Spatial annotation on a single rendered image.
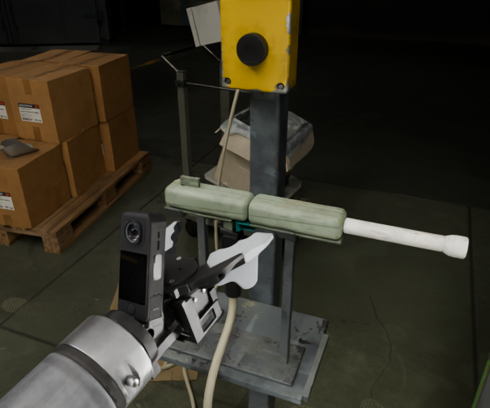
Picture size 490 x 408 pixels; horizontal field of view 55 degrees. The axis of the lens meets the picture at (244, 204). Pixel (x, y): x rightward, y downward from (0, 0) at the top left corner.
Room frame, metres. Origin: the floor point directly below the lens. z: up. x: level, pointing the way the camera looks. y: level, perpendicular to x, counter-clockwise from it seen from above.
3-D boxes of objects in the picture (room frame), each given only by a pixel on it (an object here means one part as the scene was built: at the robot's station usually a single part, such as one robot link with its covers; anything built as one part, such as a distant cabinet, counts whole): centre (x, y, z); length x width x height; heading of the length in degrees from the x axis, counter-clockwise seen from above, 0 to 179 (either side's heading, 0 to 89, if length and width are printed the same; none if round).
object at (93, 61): (3.17, 0.99, 0.69); 0.38 x 0.29 x 0.36; 164
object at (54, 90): (2.80, 1.15, 0.69); 0.38 x 0.29 x 0.36; 160
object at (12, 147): (2.39, 1.26, 0.54); 0.28 x 0.18 x 0.08; 165
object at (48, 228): (2.86, 1.26, 0.07); 1.20 x 0.80 x 0.14; 165
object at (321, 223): (0.65, -0.09, 1.05); 0.49 x 0.05 x 0.23; 68
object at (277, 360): (0.72, 0.01, 0.95); 0.26 x 0.15 x 0.32; 68
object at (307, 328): (0.74, 0.00, 0.78); 0.31 x 0.23 x 0.01; 68
